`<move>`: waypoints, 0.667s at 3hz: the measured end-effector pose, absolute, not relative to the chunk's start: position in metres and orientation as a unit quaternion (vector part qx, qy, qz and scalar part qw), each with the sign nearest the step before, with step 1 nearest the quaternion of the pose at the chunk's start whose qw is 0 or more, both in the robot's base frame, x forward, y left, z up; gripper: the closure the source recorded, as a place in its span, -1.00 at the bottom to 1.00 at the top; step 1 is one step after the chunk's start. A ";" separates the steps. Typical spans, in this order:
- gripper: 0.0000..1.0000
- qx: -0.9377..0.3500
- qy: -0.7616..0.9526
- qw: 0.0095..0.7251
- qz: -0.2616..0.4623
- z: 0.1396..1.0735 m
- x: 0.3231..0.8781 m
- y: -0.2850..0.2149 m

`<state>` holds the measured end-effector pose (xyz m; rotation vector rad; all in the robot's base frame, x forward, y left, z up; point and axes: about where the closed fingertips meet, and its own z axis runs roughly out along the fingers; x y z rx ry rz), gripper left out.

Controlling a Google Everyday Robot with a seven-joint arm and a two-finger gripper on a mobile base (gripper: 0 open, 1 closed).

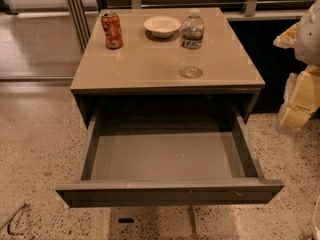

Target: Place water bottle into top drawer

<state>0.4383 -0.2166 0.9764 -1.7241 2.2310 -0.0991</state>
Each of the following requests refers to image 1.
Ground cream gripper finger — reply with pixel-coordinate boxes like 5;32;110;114
279;65;320;130
273;23;298;49

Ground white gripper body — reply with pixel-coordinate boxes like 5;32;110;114
295;0;320;66

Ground clear plastic water bottle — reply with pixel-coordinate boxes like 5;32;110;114
178;8;204;79

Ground open grey top drawer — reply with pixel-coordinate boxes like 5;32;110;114
56;111;284;208

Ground grey drawer cabinet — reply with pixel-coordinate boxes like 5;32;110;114
71;7;264;123

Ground white bowl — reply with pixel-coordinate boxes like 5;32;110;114
144;16;181;38

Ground crushed orange soda can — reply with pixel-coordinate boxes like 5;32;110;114
101;11;123;49

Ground small black floor object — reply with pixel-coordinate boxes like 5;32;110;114
118;218;135;223

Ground grey rod on floor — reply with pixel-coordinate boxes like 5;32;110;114
0;202;27;230

